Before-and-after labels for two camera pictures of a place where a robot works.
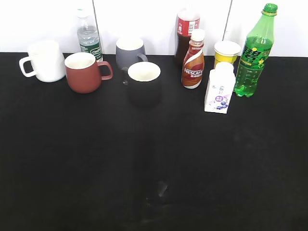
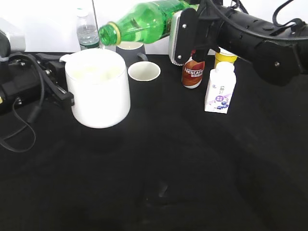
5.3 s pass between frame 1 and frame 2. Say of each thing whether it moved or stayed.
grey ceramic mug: stayed
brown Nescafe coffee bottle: stayed
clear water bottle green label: stayed
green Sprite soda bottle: moved
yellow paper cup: stayed
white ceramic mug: moved
